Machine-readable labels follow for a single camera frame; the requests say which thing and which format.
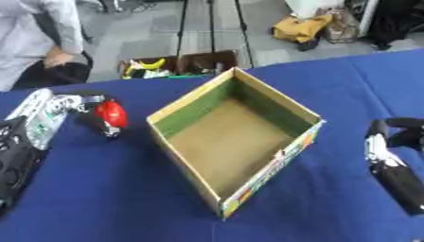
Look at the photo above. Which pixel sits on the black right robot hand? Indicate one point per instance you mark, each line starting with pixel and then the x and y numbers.
pixel 395 164

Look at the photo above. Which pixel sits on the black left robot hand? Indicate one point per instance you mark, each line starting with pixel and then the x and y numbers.
pixel 94 121

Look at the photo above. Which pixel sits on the red toy fruit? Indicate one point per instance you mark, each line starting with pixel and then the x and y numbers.
pixel 112 113

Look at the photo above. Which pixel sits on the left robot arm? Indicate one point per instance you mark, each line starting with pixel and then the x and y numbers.
pixel 33 126

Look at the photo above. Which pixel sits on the brown cardboard box of toys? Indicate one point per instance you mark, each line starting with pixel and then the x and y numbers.
pixel 179 64

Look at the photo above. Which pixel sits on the open cardboard box green inside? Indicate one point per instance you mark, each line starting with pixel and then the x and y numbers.
pixel 237 141

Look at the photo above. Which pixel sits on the person's hand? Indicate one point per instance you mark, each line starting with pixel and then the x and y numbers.
pixel 56 58

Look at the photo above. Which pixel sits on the yellow toy banana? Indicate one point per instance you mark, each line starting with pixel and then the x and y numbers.
pixel 150 64

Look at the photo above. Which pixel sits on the person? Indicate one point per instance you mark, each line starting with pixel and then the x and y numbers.
pixel 30 34

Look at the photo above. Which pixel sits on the tan woven bag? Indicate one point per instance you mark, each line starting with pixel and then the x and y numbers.
pixel 342 28

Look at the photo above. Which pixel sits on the black tripod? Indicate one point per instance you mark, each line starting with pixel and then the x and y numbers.
pixel 212 28

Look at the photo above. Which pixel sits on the yellow bag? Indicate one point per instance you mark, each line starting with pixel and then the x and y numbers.
pixel 301 29

